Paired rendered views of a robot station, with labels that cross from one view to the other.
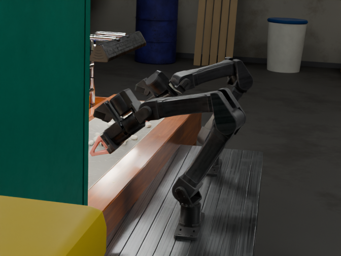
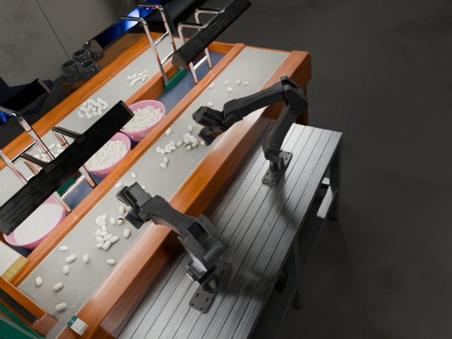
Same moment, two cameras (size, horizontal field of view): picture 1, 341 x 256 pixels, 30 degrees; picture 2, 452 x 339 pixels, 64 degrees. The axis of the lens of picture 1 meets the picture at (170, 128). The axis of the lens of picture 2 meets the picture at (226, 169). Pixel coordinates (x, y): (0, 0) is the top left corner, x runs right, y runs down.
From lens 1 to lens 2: 152 cm
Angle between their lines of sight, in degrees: 41
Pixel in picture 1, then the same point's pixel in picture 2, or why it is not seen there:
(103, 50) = (179, 57)
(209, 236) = (218, 307)
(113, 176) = not seen: hidden behind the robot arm
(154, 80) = (199, 121)
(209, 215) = (236, 265)
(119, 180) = (163, 229)
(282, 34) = not seen: outside the picture
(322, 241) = (426, 154)
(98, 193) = (134, 256)
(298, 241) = (401, 153)
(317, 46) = not seen: outside the picture
